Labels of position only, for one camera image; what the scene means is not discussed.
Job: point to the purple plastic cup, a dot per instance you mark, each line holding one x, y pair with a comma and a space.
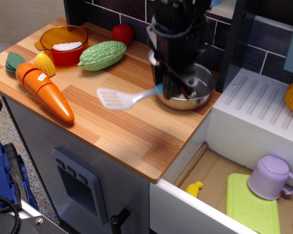
270, 178

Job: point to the lime green cutting board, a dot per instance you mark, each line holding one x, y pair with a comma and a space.
247, 208

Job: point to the grey metal base plate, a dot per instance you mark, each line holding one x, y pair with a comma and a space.
28, 221

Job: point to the stainless steel pan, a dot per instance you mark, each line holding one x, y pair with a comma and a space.
198, 83

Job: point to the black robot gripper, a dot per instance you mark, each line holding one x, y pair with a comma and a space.
170, 48

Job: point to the grey spatula blue handle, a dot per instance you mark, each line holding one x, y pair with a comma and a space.
116, 100

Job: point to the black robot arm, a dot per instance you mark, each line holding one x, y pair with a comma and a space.
177, 16

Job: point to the orange toy carrot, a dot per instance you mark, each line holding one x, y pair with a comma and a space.
40, 85

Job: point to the blue black clamp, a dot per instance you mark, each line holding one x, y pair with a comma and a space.
14, 182

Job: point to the white dish drainer block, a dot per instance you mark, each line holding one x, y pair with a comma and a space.
251, 120

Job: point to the orange transparent pot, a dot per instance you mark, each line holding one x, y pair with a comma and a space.
63, 34

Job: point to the light blue bowl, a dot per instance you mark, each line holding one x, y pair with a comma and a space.
214, 3

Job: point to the red white toy slice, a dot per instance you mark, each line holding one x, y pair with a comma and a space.
66, 53

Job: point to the black oven door handle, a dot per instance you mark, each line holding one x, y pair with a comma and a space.
116, 221

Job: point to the red toy strawberry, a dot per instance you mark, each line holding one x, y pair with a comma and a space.
122, 33

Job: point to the green toy leaves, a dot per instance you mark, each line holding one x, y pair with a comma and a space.
13, 61

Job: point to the yellow toy corn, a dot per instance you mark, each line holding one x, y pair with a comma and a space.
44, 63

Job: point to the green toy bitter gourd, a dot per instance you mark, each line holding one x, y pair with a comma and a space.
102, 55

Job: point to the grey toy oven door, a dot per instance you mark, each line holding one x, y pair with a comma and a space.
82, 188

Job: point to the yellow toy piece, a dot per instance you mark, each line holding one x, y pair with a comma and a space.
194, 188

